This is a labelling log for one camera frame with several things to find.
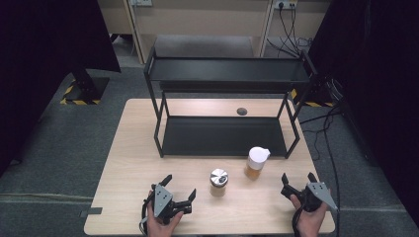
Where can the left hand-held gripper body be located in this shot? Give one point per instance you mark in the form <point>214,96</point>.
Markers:
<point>163,199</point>

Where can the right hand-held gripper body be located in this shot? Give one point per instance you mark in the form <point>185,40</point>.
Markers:
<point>319,192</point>

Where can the glass jar with silver lid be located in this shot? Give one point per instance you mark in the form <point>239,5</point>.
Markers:
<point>219,184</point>

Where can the glass bottle with white lid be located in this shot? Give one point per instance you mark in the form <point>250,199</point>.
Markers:
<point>256,161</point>

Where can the black metal two-tier shelf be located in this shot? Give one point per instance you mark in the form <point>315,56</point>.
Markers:
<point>224,136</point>

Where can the person's left hand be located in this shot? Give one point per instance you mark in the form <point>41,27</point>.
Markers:
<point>161,229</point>

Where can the person's right hand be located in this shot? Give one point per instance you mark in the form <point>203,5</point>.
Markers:
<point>309,223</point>

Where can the grey floor tape strip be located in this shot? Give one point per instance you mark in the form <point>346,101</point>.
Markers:
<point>91,212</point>

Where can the black stand with striped base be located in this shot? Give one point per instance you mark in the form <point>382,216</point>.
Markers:
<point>85,90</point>
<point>316,98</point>

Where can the grey round table grommet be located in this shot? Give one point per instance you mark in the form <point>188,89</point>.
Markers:
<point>241,111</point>

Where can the black curtain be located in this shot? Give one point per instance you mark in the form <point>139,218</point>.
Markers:
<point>378,82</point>
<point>39,65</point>

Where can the white wall socket with plugs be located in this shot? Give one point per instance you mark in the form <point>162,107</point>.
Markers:
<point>286,4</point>

